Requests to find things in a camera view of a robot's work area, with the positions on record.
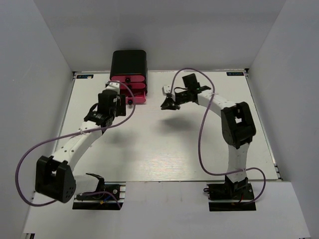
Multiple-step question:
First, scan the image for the pink bottom drawer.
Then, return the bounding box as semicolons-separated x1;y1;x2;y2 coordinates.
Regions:
123;91;146;105

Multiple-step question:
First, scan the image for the pink drawer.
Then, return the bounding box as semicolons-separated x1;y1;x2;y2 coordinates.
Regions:
124;82;147;90
110;75;146;83
123;91;146;105

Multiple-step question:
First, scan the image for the pink top drawer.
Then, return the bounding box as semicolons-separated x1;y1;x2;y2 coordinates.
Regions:
110;75;146;83

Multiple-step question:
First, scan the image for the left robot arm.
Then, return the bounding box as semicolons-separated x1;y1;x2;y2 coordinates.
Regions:
35;90;126;203

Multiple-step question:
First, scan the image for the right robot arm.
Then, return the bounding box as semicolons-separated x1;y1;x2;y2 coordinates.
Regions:
161;73;256;199

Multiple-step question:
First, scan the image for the black drawer cabinet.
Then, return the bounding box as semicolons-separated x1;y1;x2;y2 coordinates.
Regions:
110;49;148;94

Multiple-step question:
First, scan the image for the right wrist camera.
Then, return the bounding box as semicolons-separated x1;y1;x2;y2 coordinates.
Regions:
162;85;171;96

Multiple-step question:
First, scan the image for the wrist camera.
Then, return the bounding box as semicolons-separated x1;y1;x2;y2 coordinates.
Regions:
162;85;171;96
105;81;121;94

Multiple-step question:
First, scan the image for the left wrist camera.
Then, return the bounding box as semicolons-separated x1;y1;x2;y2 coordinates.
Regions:
105;81;121;94

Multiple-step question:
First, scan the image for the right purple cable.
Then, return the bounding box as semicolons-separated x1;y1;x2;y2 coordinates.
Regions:
170;68;266;205

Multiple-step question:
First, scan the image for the purple cable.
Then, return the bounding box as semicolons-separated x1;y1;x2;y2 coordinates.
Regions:
170;68;266;205
15;81;137;209

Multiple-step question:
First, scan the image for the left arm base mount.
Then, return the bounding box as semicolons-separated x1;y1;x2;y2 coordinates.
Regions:
72;182;126;211

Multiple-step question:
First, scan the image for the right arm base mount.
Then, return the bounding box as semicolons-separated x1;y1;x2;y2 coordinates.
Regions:
203;183;256;212

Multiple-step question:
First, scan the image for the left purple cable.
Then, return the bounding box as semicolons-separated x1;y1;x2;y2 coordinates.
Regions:
15;81;137;209

